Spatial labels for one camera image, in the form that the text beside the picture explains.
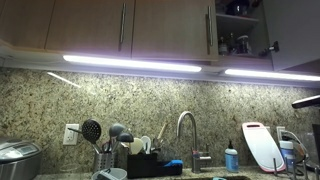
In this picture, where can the wooden cabinet door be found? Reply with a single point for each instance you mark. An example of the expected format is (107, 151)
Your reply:
(170, 30)
(85, 25)
(21, 21)

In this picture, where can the under-cabinet light strip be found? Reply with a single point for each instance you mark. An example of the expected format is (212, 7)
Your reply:
(273, 75)
(133, 63)

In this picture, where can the wooden cabinet body with shelves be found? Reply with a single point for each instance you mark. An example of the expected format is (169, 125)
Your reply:
(240, 61)

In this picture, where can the black door hinge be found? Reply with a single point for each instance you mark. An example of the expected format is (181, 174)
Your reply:
(270, 49)

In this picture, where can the gray cabinet door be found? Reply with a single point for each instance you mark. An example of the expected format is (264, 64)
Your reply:
(296, 33)

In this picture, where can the wooden utensil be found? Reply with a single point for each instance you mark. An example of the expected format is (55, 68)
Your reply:
(162, 131)

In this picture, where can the white spoon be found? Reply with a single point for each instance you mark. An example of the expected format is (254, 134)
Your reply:
(146, 142)

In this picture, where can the metal cutlery piece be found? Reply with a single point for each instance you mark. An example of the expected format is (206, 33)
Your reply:
(156, 145)

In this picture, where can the black ladle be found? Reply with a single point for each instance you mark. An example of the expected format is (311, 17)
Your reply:
(125, 136)

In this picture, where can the gray ladle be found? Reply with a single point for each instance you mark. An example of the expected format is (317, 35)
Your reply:
(116, 128)

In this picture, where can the cream spoon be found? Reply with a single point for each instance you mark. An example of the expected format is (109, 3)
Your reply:
(136, 146)

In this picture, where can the blue sponge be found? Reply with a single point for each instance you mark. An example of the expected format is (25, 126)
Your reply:
(173, 163)

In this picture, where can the small dark bottle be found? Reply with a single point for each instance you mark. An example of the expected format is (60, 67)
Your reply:
(223, 48)

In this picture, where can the black sink caddy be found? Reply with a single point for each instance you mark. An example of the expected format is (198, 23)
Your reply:
(142, 165)

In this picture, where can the black skimmer spoon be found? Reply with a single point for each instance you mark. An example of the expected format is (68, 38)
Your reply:
(91, 130)

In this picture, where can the brushed steel faucet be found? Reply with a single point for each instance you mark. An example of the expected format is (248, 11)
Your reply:
(194, 163)

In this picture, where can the slim dark bottle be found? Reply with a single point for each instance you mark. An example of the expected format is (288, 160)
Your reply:
(233, 45)

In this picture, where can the perforated metal utensil holder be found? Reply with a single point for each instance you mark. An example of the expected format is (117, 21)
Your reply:
(103, 161)

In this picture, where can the gray bowl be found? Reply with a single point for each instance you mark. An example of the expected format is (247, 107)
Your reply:
(117, 173)

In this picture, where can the glass jar white lid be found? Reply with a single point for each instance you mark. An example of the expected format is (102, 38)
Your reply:
(244, 46)

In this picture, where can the blue soap pump bottle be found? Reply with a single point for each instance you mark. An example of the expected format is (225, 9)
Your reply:
(231, 160)

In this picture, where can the dark shelf container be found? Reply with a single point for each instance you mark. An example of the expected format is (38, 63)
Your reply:
(238, 7)

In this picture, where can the white pink-rimmed cutting board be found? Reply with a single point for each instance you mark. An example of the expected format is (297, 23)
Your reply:
(262, 146)

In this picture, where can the white bottle blue label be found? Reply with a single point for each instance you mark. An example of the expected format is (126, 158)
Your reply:
(286, 153)

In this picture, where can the metal dish rack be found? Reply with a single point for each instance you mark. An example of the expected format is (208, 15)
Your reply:
(295, 170)

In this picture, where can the silver rice cooker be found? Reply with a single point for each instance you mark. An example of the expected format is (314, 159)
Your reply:
(18, 156)

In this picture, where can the white wall outlet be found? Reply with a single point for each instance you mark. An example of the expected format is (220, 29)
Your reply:
(70, 134)
(279, 133)

